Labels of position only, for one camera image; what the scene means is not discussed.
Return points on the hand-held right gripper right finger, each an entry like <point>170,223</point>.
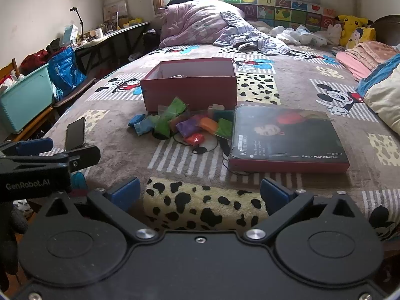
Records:
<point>275,192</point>

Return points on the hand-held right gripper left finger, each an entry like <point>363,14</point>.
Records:
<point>126,191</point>

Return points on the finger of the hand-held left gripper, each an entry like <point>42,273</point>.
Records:
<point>34,146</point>
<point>84,156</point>

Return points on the purple clay bag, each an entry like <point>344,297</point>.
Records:
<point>186,128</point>

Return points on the pile of coloured clay packets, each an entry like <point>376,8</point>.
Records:
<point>208,125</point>

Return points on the red cardboard box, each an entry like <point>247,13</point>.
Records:
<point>187,90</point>

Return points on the black smartphone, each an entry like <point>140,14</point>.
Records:
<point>75,134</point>

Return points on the teal storage bin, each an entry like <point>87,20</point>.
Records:
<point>25,100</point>

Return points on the white plastic bag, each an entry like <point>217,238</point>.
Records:
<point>7,82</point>

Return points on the blue plastic bag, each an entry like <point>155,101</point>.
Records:
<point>64,68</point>

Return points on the wooden chair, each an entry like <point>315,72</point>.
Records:
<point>14,64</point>

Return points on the red bag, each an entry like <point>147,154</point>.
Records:
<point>34,59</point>

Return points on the black bag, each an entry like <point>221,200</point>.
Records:
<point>56,45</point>

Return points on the pale blue packet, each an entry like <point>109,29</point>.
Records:
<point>70,32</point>

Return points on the black gooseneck holder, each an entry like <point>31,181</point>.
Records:
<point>82,22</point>

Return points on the dark desk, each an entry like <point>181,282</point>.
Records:
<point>125,28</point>

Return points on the yellow box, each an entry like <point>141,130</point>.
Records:
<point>134,22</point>

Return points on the blue and cream quilt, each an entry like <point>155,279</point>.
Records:
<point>384,90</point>

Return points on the white garment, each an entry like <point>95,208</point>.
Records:
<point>297,36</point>

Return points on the lavender garment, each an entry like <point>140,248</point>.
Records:
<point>243,34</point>

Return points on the folded pink blanket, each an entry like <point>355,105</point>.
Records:
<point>365,56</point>

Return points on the purple duvet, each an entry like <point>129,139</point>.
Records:
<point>193,22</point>

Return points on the alphabet foam mat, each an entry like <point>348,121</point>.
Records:
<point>281,11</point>

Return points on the yellow plush toy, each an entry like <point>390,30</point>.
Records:
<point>351,25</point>

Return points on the dark brown chair back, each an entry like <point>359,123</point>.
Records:
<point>386,25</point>

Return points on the picture frame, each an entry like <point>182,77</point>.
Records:
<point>115,9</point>

